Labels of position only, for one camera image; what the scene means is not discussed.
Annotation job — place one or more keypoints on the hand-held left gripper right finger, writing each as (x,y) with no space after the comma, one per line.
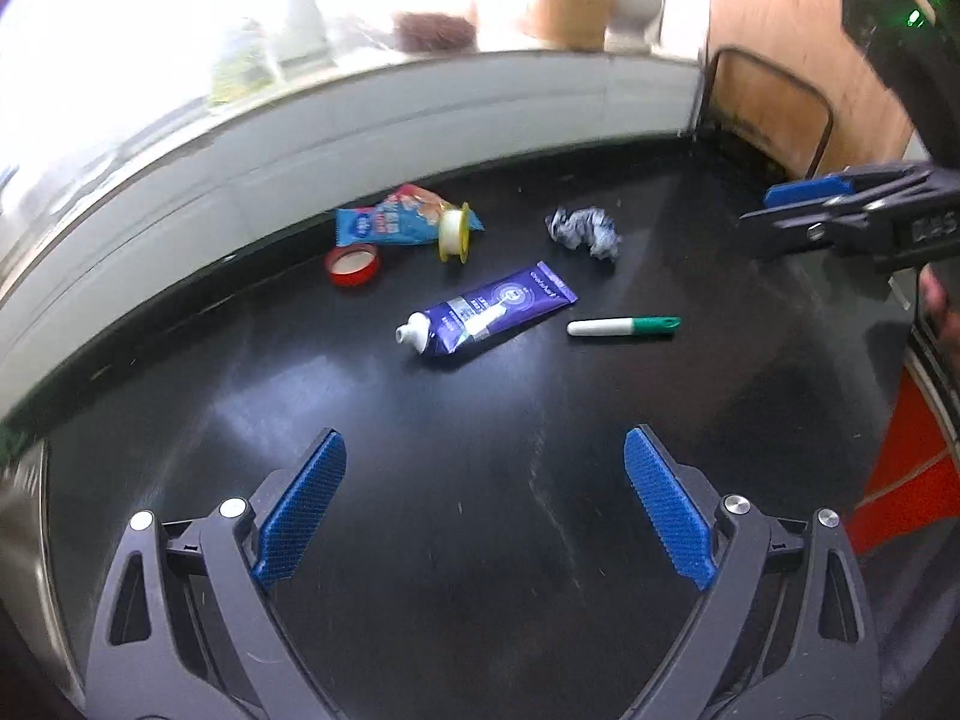
(667,506)

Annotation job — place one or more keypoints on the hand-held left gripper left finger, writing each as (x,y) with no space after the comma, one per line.
(304,510)

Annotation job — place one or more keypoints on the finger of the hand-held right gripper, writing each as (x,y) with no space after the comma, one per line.
(810,229)
(806,191)

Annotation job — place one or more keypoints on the white green marker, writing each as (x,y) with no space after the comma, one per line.
(622,326)

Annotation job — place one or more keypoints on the blue silver wrapper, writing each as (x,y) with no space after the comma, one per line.
(585,231)

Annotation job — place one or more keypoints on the red bin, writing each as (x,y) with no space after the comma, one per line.
(911,465)

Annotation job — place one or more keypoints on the purple toothpaste tube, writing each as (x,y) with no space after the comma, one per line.
(495,311)

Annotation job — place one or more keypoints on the blue pink snack wrapper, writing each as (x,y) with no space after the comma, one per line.
(386,221)

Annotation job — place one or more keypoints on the yellow tape roll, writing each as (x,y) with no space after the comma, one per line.
(459,229)

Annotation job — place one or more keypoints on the person's right hand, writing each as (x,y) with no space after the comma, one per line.
(943,315)

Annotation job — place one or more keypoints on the wooden cutting board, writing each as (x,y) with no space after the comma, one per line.
(810,30)

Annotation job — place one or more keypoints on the stainless steel sink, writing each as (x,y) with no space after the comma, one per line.
(22,540)

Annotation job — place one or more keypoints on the jar with red contents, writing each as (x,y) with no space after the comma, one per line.
(435,30)

